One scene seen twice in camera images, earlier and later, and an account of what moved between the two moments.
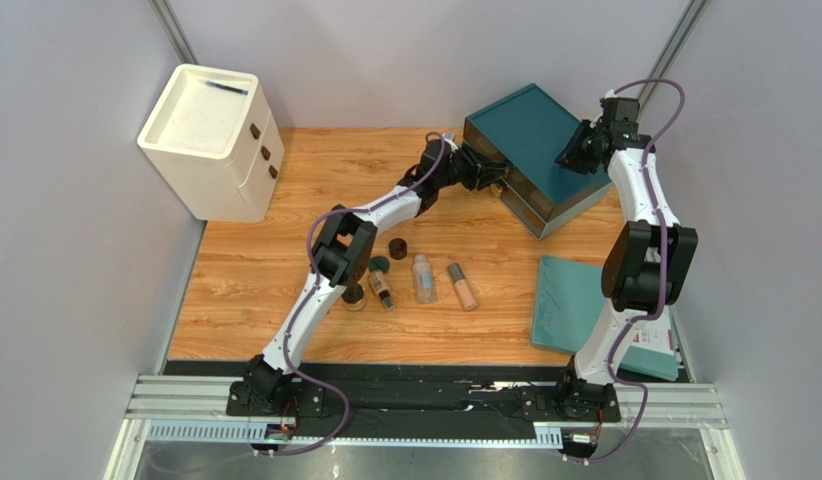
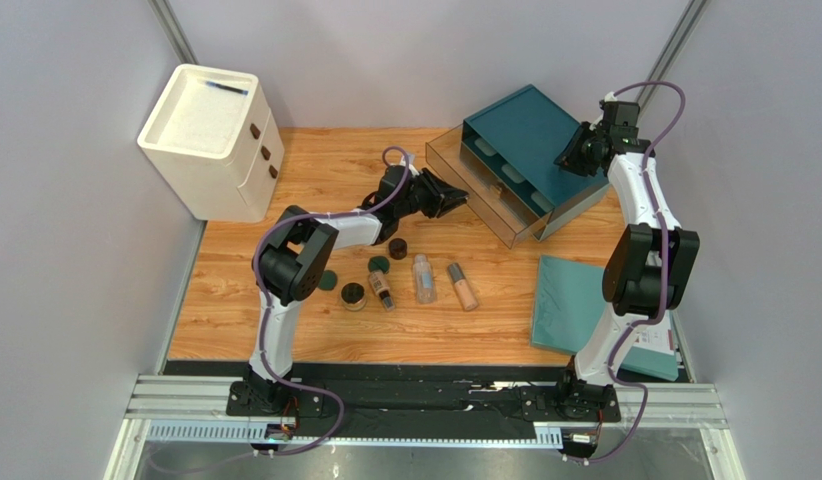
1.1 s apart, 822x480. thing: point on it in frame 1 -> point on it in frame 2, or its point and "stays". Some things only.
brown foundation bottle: [380, 285] stays
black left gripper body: [467, 169] -> [428, 196]
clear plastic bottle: [424, 279] stays
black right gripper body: [577, 147] stays
